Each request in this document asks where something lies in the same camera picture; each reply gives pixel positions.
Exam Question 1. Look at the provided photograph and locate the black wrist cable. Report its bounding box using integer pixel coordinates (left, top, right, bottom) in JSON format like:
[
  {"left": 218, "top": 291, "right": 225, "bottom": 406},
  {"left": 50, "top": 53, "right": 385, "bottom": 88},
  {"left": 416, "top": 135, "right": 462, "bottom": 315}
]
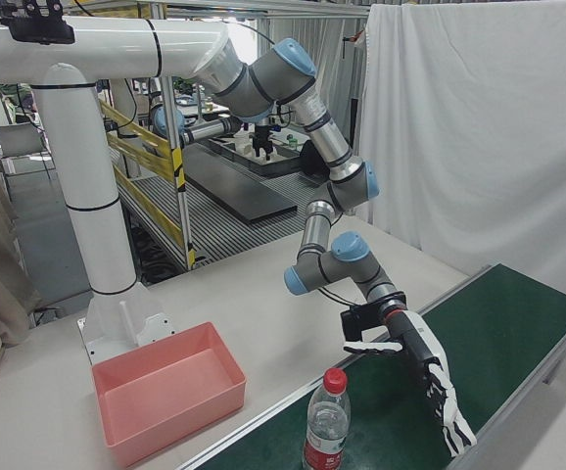
[{"left": 311, "top": 285, "right": 365, "bottom": 308}]

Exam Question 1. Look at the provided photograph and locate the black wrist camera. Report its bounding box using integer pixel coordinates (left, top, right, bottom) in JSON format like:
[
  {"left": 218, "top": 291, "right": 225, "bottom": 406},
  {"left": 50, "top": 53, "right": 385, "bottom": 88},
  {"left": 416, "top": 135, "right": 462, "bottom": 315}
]
[{"left": 339, "top": 304, "right": 388, "bottom": 345}]

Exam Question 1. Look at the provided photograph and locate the black office chair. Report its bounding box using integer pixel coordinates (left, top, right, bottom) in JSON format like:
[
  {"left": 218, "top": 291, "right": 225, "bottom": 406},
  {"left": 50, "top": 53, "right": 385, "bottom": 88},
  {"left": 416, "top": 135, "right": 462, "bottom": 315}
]
[{"left": 298, "top": 138, "right": 332, "bottom": 186}]

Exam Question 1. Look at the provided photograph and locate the yellow safety railing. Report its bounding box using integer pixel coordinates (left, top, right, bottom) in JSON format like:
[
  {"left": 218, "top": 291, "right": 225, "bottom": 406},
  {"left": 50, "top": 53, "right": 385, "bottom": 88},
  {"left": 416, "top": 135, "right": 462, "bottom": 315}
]
[{"left": 98, "top": 97, "right": 197, "bottom": 269}]

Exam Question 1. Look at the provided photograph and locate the black overhead camera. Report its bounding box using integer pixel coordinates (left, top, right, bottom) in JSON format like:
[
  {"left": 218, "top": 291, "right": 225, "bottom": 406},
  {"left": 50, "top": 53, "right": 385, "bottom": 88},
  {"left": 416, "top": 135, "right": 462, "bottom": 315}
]
[{"left": 0, "top": 0, "right": 76, "bottom": 47}]

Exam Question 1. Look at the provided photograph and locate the white folding chair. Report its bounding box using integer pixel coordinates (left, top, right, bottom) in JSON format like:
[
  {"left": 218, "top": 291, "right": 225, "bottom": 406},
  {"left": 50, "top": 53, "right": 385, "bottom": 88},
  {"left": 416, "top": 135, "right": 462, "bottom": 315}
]
[{"left": 0, "top": 121, "right": 53, "bottom": 178}]

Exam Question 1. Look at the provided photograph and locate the white tubular robot stand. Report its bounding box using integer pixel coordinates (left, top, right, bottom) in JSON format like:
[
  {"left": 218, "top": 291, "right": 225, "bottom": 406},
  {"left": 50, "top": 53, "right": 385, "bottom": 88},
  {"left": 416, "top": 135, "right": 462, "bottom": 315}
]
[{"left": 0, "top": 14, "right": 231, "bottom": 367}]

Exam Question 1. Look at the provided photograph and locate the clear water bottle red cap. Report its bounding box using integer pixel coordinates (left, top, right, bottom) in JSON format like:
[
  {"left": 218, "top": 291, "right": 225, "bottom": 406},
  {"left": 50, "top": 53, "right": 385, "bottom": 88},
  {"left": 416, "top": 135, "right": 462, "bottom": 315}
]
[{"left": 302, "top": 367, "right": 354, "bottom": 470}]

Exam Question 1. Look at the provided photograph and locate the distant black robot gripper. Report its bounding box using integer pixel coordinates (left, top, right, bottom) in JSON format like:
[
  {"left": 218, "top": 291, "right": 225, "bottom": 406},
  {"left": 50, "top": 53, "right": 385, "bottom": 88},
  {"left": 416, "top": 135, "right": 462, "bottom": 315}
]
[{"left": 250, "top": 123, "right": 276, "bottom": 164}]

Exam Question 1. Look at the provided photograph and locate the green conveyor belt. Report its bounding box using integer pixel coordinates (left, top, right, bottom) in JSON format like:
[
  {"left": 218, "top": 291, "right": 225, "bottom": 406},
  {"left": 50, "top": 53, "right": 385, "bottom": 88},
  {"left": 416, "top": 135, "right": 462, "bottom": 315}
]
[{"left": 177, "top": 262, "right": 566, "bottom": 470}]

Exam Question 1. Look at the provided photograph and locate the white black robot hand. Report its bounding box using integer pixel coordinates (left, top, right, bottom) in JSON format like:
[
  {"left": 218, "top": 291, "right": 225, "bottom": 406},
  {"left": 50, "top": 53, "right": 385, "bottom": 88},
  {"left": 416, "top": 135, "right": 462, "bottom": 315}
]
[{"left": 342, "top": 308, "right": 479, "bottom": 459}]

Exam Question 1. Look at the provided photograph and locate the pink plastic basket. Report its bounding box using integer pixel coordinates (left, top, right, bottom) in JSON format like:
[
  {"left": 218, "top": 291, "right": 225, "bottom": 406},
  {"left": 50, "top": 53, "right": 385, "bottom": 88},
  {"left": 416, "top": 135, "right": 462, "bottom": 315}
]
[{"left": 91, "top": 320, "right": 248, "bottom": 469}]

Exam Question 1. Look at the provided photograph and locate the white curtain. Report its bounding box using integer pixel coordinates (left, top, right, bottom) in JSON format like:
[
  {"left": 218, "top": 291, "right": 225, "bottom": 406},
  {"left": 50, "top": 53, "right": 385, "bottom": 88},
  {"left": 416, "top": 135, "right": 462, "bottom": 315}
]
[{"left": 354, "top": 0, "right": 566, "bottom": 325}]

